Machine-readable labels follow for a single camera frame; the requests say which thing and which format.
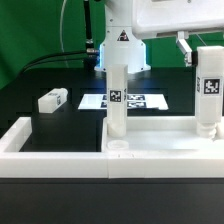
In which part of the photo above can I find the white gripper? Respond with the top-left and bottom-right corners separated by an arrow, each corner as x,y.
132,0 -> 224,67

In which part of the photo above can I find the white desk top panel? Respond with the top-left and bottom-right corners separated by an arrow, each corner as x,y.
101,115 -> 224,154

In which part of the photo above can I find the black vertical pole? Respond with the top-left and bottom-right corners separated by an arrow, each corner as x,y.
83,0 -> 95,70

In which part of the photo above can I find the sheet with four markers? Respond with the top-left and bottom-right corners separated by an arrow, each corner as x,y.
78,94 -> 168,110

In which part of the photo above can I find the white U-shaped fence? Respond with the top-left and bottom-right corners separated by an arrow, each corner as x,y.
0,117 -> 224,178

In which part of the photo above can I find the black cable upper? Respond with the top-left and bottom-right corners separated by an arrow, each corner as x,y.
20,49 -> 100,75

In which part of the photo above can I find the black cable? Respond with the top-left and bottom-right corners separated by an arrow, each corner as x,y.
23,55 -> 100,73
20,49 -> 100,75

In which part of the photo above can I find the black cable lower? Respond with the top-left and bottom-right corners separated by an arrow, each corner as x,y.
23,55 -> 100,73

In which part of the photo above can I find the thin white cable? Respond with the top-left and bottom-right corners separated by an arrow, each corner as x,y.
58,0 -> 69,69

